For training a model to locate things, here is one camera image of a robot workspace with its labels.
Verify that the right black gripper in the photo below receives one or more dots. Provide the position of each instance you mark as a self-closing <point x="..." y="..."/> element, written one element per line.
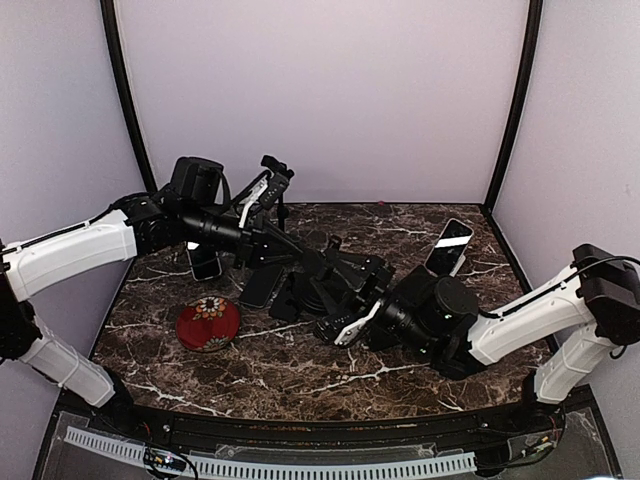
<point x="377" y="281"/>

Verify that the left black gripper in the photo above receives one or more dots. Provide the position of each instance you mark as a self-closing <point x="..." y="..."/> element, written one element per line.
<point x="253" y="246"/>

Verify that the short black round-base stand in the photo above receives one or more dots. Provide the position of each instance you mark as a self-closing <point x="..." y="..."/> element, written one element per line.
<point x="338" y="285"/>

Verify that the large blue-edged smartphone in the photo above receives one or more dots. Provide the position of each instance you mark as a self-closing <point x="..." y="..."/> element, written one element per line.
<point x="260" y="286"/>

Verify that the tall black clamp phone stand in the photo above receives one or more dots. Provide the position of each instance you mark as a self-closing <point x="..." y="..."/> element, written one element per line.
<point x="277" y="184"/>

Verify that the white-cased smartphone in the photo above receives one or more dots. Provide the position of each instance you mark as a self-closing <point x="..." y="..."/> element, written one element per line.
<point x="451" y="244"/>

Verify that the white phone stand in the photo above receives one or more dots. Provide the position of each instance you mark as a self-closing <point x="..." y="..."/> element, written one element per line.
<point x="456" y="268"/>

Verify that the black smartphone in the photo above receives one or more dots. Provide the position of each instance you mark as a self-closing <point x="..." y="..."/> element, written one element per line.
<point x="285" y="306"/>

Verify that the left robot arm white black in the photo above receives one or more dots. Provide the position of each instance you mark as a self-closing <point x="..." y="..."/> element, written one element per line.
<point x="196" y="205"/>

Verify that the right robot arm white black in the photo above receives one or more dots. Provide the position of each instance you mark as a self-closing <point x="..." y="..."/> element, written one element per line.
<point x="597" y="295"/>

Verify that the red floral plate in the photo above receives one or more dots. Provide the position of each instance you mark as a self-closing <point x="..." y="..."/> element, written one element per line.
<point x="208" y="324"/>

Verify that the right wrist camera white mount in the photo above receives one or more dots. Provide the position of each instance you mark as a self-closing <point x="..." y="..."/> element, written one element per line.
<point x="350" y="333"/>

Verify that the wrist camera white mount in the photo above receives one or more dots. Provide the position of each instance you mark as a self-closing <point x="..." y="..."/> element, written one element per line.
<point x="350" y="333"/>
<point x="249" y="202"/>

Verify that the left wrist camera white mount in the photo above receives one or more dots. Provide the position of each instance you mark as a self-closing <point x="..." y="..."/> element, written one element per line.
<point x="249" y="202"/>

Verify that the white slotted cable duct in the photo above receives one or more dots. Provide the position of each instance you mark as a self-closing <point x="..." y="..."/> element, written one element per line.
<point x="163" y="464"/>

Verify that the left black frame post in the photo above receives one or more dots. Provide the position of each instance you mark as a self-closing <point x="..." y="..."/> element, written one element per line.
<point x="124" y="92"/>

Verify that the black frame post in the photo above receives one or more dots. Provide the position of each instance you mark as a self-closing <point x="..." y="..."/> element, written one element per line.
<point x="124" y="92"/>
<point x="521" y="85"/>

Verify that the right black frame post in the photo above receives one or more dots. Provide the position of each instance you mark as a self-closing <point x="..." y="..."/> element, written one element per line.
<point x="521" y="85"/>

